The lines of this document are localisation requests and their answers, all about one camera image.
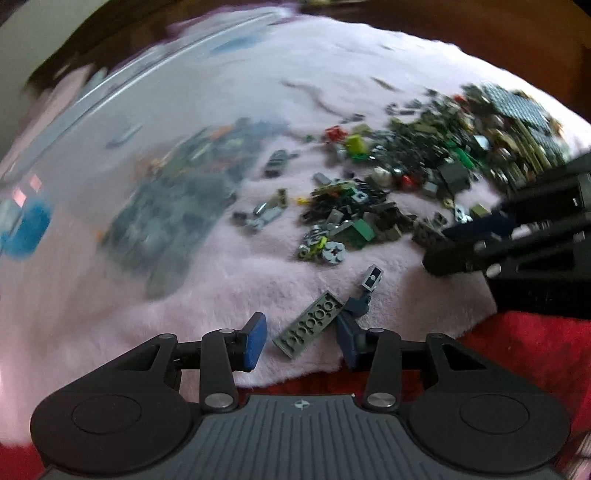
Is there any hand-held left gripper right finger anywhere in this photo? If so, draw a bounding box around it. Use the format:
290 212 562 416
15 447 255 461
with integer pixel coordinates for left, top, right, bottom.
335 315 490 413

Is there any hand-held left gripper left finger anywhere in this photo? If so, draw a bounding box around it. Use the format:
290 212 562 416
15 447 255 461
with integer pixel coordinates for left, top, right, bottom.
111 312 269 413

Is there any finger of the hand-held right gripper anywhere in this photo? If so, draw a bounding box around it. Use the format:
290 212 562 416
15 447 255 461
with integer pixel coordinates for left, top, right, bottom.
442 152 591 244
422 222 591 279

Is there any dark blue-grey brick piece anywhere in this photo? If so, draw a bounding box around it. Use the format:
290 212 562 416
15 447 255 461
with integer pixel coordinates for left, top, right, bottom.
343 294 373 320

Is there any long grey studded plate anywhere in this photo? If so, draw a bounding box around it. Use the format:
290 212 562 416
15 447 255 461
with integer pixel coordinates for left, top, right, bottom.
272 291 345 360

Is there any pile of mixed building bricks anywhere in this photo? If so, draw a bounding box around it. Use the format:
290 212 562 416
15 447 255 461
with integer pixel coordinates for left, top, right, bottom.
233 83 575 269

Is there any clear plastic storage container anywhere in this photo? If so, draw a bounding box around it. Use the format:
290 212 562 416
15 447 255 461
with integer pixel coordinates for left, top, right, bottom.
0 25 298 303

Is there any red fluffy blanket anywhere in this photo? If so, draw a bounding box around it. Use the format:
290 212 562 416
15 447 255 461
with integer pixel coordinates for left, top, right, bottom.
0 308 591 480

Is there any pink fluffy blanket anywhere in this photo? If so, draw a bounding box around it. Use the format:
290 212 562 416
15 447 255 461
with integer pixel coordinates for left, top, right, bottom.
0 7 591 450

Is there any small grey hollow brick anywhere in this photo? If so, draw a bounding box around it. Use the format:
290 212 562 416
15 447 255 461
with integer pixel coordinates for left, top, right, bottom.
361 265 385 293

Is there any grey studded baseplate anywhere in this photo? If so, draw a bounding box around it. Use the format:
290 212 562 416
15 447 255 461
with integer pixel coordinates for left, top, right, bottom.
480 84 574 169

